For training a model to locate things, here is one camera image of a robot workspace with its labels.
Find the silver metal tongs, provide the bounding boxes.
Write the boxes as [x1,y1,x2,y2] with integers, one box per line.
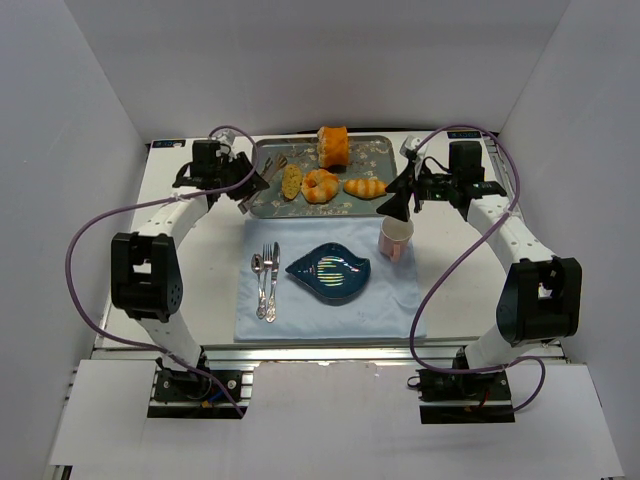
[238,154,288,214]

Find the herb bread slice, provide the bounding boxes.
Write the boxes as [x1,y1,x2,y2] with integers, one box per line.
[281,164,303,200]

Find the round orange croissant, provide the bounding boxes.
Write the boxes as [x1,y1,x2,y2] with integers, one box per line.
[301,169,339,204]

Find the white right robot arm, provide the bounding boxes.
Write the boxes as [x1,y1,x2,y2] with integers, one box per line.
[377,136,582,374]

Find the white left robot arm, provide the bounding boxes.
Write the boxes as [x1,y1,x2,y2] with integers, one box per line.
[111,135,268,371]

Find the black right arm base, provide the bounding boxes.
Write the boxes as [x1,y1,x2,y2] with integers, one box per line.
[407,369,515,425]

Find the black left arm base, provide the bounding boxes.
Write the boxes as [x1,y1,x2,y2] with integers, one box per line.
[147,369,241,420]

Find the striped bread roll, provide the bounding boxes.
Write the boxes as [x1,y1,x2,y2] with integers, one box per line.
[343,178,387,200]

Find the tall orange bread loaf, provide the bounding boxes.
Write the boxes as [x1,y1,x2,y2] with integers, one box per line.
[317,126,349,169]

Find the pink mug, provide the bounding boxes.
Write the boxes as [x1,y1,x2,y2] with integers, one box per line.
[378,216,414,263]

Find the silver fork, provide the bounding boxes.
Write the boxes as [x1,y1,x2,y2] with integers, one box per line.
[258,243,273,318]

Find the dark blue leaf plate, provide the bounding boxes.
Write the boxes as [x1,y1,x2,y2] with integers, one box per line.
[285,242,371,303]

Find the silver spoon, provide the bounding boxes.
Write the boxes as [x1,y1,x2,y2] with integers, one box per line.
[251,253,266,318]

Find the light blue cloth mat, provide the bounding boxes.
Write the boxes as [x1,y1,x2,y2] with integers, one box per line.
[234,217,422,342]

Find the silver knife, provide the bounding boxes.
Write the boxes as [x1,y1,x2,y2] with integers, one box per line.
[266,242,280,323]

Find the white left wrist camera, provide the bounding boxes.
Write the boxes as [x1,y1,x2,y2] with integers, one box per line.
[212,128,236,155]

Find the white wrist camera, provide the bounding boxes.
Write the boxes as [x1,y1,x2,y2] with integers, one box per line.
[212,128,236,155]
[399,135,421,161]

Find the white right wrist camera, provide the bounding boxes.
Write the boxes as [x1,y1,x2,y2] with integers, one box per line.
[399,135,421,161]

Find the aluminium frame rail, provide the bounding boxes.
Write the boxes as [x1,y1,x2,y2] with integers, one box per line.
[89,341,569,368]

